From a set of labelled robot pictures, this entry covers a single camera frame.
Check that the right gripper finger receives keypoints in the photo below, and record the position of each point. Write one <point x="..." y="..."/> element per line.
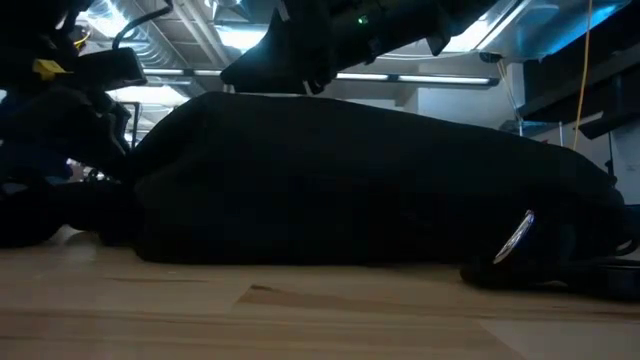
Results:
<point x="280" y="55"/>

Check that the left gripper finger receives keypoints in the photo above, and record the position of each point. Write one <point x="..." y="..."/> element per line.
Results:
<point x="117" y="140"/>

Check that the black cylindrical pouch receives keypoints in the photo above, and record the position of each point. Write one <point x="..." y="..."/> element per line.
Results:
<point x="25" y="215"/>

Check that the black backpack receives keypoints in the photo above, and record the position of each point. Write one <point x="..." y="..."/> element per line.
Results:
<point x="350" y="190"/>

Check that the black slab device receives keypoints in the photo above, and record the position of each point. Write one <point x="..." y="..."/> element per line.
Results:
<point x="620" y="280"/>

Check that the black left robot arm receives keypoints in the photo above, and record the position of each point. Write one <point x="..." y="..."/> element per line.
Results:
<point x="35" y="25"/>

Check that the long ceiling tube light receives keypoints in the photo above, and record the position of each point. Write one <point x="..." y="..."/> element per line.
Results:
<point x="180" y="72"/>
<point x="415" y="78"/>

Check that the silver curved metal rim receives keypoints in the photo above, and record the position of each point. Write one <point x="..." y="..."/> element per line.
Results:
<point x="515" y="237"/>

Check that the whiteboard on stand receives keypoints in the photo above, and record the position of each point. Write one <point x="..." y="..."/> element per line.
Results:
<point x="627" y="165"/>

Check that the black metal workstation frame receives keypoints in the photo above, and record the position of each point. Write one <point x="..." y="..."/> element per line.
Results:
<point x="136" y="120"/>

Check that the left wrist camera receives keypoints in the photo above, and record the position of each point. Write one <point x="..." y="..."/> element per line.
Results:
<point x="107" y="67"/>

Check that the silver ribbed ceiling duct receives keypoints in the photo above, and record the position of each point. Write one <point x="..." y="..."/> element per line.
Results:
<point x="150" y="30"/>

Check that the large metal ceiling duct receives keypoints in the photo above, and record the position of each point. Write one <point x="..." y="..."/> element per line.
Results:
<point x="540" y="25"/>

